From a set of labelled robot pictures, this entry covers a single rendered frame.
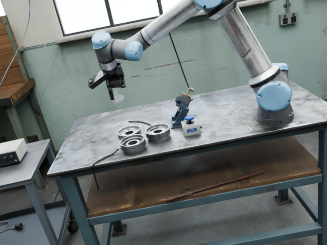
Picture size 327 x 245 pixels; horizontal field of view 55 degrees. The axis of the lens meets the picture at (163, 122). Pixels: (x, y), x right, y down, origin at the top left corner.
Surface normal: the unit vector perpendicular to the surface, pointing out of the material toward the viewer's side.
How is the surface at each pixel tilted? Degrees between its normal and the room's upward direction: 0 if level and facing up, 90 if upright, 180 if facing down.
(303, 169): 0
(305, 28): 90
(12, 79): 90
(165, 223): 0
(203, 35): 90
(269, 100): 97
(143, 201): 0
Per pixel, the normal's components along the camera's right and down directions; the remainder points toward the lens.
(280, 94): -0.20, 0.53
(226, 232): -0.18, -0.90
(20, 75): 0.06, 0.38
